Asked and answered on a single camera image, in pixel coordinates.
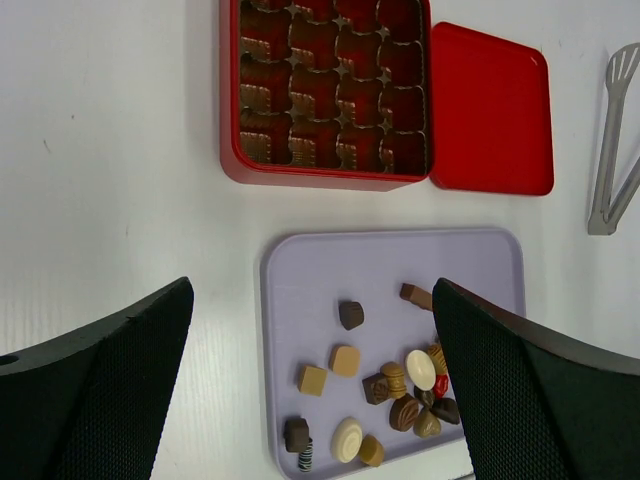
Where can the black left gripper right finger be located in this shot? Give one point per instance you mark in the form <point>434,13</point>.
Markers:
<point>535,403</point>

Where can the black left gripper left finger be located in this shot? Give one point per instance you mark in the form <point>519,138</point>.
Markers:
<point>92,403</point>

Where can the tan rounded square chocolate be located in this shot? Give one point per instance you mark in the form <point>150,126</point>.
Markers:
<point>345,360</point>

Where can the dark ridged chocolate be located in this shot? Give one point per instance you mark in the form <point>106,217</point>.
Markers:
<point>351,314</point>

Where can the tan square caramel chocolate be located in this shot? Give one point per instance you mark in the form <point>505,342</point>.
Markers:
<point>312,380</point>

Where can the dark triangular chocolate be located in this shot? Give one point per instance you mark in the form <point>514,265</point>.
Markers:
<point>446,409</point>

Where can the red candy chocolate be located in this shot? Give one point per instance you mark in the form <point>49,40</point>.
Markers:
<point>441,386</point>

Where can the tan heart chocolate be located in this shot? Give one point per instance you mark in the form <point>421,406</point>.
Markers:
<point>426,424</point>

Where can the striped tan round chocolate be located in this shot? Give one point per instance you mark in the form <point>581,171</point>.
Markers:
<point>437,357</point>

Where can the brown leaf chocolate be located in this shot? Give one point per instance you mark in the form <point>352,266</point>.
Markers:
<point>403,413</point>

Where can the tan barrel chocolate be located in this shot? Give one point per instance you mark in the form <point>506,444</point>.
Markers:
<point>394,374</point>

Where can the dark square embossed chocolate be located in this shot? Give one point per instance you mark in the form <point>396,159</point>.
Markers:
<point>376,389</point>

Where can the brown bar chocolate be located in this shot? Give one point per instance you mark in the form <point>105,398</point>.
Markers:
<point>417,296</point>

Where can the tan half-round chocolate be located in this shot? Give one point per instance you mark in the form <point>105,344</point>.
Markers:
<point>371,451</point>

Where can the white swirl oval chocolate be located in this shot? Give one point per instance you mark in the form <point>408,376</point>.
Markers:
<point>346,440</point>

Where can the dark cube chocolate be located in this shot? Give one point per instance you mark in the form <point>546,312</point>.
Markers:
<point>296,435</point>

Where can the striped cylinder chocolate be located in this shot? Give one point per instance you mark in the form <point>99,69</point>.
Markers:
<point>305,458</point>

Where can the red chocolate box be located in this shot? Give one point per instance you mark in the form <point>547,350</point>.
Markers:
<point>326,94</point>

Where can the lilac plastic tray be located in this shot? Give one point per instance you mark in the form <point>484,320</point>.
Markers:
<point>304,277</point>

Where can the red box lid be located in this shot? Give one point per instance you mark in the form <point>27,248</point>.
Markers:
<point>491,113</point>

